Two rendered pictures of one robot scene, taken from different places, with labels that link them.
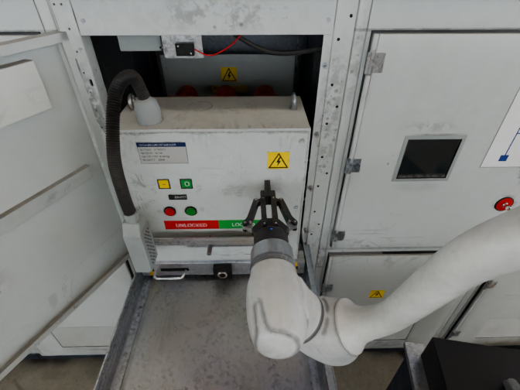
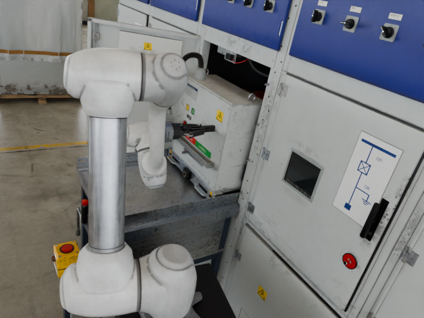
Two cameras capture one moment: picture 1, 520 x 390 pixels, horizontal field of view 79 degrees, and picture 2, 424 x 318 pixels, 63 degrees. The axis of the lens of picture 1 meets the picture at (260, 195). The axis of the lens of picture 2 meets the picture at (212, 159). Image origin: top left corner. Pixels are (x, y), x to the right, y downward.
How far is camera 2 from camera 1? 1.33 m
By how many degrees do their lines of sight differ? 47
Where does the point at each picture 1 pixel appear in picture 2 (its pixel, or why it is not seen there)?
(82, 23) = (206, 35)
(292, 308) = (138, 127)
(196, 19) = (233, 44)
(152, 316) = not seen: hidden behind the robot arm
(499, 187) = (346, 238)
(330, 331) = (144, 153)
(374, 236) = (267, 225)
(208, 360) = (140, 185)
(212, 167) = (201, 107)
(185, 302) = not seen: hidden behind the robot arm
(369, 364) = not seen: outside the picture
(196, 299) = (168, 175)
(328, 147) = (260, 135)
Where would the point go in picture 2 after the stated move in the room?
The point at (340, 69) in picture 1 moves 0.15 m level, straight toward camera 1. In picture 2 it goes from (272, 89) to (241, 86)
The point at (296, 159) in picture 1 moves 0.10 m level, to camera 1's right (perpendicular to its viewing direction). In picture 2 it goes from (225, 118) to (237, 127)
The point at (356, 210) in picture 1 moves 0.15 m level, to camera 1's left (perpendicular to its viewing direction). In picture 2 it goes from (262, 192) to (244, 176)
